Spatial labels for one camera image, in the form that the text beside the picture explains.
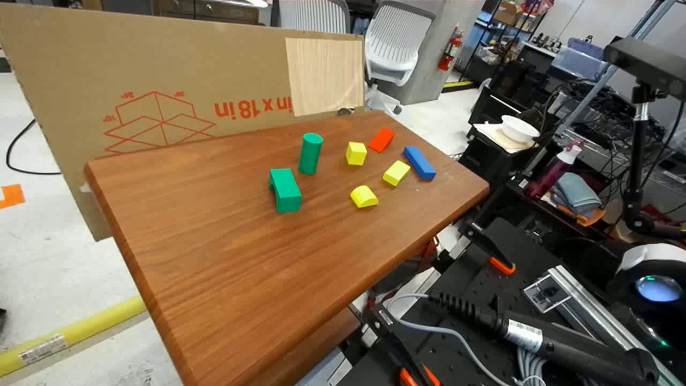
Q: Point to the large cardboard box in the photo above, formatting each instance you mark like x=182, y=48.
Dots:
x=143, y=77

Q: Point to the black camera on stand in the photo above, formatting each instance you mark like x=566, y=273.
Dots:
x=644, y=108

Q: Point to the grey folded cloth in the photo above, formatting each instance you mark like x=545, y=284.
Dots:
x=578, y=190

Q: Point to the white bowl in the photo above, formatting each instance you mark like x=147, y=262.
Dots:
x=520, y=126

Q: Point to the yellow half-round block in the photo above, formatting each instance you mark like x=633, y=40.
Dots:
x=363, y=197

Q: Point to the yellow cube block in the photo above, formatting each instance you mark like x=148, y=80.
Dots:
x=357, y=152

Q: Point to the green rectangular block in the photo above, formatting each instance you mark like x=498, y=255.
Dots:
x=286, y=189

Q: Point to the orange floor tape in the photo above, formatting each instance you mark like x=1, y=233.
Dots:
x=10, y=196

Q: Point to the blue rectangular block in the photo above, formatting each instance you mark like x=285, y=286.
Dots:
x=420, y=164

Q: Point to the white office chair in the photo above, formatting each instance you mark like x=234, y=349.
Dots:
x=397, y=44

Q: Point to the red fire extinguisher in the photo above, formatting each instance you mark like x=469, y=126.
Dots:
x=449, y=48

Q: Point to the orange block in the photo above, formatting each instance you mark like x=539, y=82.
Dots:
x=382, y=140

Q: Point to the aluminium extrusion rail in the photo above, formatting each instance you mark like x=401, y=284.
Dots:
x=592, y=314

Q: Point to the yellow rectangular block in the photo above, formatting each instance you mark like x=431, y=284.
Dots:
x=396, y=172

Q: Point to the blue storage bin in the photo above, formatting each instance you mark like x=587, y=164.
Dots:
x=579, y=60

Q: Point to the green cylinder block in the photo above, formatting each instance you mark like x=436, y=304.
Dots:
x=309, y=152

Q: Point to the black clamp with orange tip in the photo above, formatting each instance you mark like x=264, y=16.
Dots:
x=491, y=249

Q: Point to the pink bottle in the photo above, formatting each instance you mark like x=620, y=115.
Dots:
x=549, y=179

